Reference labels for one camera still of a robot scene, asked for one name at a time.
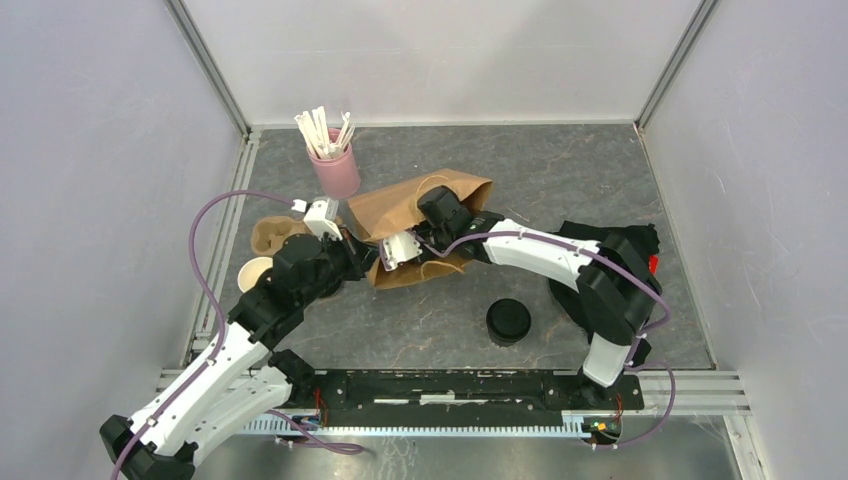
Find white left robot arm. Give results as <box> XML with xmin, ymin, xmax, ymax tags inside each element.
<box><xmin>100</xmin><ymin>231</ymin><xmax>377</xmax><ymax>479</ymax></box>

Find aluminium slotted cable duct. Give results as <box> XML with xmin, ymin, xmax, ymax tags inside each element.
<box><xmin>148</xmin><ymin>370</ymin><xmax>624</xmax><ymax>439</ymax></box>

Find pink straw holder cup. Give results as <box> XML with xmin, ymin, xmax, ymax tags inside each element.
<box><xmin>306</xmin><ymin>136</ymin><xmax>361</xmax><ymax>199</ymax></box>

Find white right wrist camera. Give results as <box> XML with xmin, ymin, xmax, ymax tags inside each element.
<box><xmin>378</xmin><ymin>231</ymin><xmax>423</xmax><ymax>272</ymax></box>

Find brown cardboard cup carrier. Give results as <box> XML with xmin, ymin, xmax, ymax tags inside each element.
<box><xmin>250</xmin><ymin>216</ymin><xmax>311</xmax><ymax>257</ymax></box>

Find brown paper bag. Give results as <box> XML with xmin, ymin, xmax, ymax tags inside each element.
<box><xmin>348</xmin><ymin>169</ymin><xmax>493</xmax><ymax>290</ymax></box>

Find stack of paper cups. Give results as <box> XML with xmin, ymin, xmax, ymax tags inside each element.
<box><xmin>237</xmin><ymin>256</ymin><xmax>273</xmax><ymax>293</ymax></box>

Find black cloth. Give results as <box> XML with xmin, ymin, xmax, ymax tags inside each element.
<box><xmin>548</xmin><ymin>221</ymin><xmax>662</xmax><ymax>346</ymax></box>

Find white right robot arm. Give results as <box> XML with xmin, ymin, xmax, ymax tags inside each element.
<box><xmin>417</xmin><ymin>186</ymin><xmax>670</xmax><ymax>408</ymax></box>

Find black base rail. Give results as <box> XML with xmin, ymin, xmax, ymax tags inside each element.
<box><xmin>280</xmin><ymin>369</ymin><xmax>645</xmax><ymax>427</ymax></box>

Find white wrapped straws bundle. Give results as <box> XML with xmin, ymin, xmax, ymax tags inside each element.
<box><xmin>294</xmin><ymin>106</ymin><xmax>355</xmax><ymax>161</ymax></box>

